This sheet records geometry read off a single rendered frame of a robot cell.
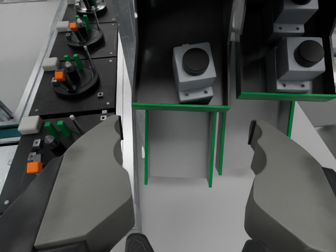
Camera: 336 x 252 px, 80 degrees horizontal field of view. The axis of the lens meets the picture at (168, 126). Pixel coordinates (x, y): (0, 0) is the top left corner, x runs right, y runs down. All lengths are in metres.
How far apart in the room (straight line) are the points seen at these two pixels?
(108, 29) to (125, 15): 0.62
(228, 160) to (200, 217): 0.18
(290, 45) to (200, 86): 0.12
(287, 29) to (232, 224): 0.44
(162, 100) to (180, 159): 0.18
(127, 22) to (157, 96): 0.11
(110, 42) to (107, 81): 0.22
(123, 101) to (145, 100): 0.34
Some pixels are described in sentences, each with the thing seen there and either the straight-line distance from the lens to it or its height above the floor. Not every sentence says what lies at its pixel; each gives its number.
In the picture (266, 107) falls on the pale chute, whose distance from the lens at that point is 0.47.
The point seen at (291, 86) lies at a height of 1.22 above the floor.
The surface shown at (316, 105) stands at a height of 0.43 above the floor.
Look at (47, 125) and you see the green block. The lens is 0.53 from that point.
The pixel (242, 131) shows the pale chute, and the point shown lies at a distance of 0.46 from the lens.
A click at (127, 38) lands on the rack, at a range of 0.34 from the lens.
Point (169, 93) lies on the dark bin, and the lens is 0.29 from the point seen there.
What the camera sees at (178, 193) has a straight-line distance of 0.57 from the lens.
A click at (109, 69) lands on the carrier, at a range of 0.73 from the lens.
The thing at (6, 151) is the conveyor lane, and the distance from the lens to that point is 0.72.
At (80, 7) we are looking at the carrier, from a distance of 1.11.
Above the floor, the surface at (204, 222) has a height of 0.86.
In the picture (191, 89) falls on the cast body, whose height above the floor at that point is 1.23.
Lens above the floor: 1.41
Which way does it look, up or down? 54 degrees down
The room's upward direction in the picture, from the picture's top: 1 degrees counter-clockwise
